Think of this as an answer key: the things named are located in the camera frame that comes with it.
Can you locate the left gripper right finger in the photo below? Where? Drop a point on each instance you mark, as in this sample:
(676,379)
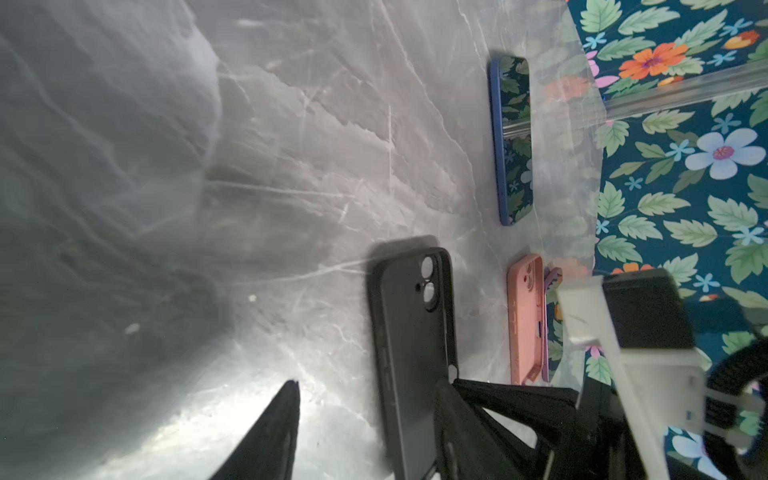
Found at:
(493,431)

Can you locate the dark blue smartphone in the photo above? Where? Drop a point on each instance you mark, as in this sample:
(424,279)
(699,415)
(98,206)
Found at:
(510,98)

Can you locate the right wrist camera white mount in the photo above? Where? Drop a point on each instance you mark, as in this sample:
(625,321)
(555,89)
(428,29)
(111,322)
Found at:
(639,321)

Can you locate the pink phone case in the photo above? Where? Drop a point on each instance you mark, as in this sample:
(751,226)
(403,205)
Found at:
(526,304)

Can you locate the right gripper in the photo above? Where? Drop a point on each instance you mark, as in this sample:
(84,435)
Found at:
(593,438)

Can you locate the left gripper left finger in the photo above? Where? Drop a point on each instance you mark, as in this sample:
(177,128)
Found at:
(268,449)

